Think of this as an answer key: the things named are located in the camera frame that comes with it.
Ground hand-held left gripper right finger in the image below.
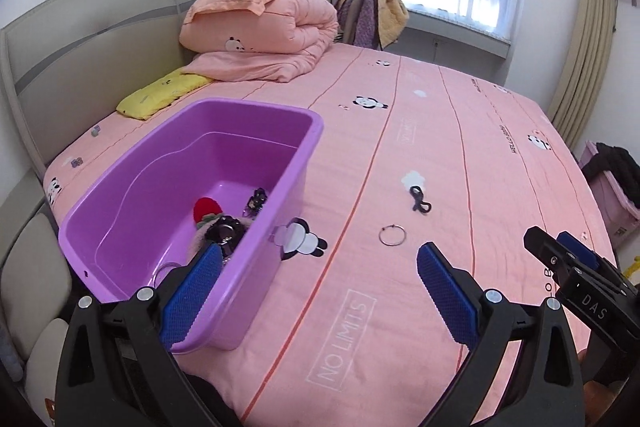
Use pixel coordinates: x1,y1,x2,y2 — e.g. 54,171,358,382
416,241,587,427

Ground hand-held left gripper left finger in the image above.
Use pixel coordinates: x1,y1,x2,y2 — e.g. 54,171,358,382
54,243,223,427

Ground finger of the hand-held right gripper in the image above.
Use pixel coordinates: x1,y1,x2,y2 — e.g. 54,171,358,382
556,231,617,277
523,226,576,289

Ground small metal ring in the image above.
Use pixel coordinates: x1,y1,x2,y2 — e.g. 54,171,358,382
378,224,407,248

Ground red plush keychain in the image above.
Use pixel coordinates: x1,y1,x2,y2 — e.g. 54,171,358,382
187,197,256,258

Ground black hair tie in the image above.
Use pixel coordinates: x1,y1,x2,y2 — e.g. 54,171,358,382
407,185,433,214

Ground purple plastic bin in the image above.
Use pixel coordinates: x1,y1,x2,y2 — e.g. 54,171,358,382
57,98,325,353

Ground small dark keychain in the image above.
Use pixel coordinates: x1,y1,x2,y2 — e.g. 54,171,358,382
243,188,267,219

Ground pink storage box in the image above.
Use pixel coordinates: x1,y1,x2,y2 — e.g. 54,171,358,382
580,139,640,248

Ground black clothes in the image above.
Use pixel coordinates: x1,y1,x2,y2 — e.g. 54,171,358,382
582,143,640,208

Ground pink printed bed sheet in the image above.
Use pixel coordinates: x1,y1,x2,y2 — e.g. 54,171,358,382
42,42,621,427

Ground beige padded cushion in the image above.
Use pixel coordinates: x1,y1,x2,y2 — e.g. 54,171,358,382
0,207,73,418

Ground yellow pillow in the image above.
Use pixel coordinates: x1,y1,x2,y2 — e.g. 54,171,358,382
116,72,215,121

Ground folded pink quilt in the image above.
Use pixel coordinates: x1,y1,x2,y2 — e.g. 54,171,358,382
179,0,340,82

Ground grey upholstered headboard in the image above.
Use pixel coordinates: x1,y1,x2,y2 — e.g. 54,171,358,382
0,0,293,188

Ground purple knit garment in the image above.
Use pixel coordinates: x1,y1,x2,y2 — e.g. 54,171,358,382
332,0,383,50

